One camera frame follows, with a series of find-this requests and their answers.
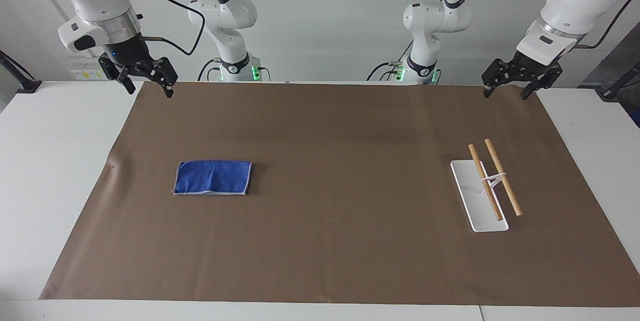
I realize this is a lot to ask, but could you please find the black stand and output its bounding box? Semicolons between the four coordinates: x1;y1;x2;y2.
0;49;44;95
597;61;640;104

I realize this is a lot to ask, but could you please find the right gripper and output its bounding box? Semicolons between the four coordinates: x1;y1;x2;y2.
98;33;179;99

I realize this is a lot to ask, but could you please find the white rack with wooden bars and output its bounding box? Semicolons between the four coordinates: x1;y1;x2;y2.
450;138;525;234

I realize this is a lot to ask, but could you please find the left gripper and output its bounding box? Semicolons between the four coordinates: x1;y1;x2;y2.
481;50;562;101

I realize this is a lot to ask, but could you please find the white wall socket strip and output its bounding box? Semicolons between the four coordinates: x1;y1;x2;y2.
69;62;109;82

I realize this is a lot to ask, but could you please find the black cable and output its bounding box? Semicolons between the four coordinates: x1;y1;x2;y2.
197;58;222;82
131;0;207;57
573;0;640;51
366;41;414;82

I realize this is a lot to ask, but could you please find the blue towel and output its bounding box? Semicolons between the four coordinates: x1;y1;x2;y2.
172;160;254;196

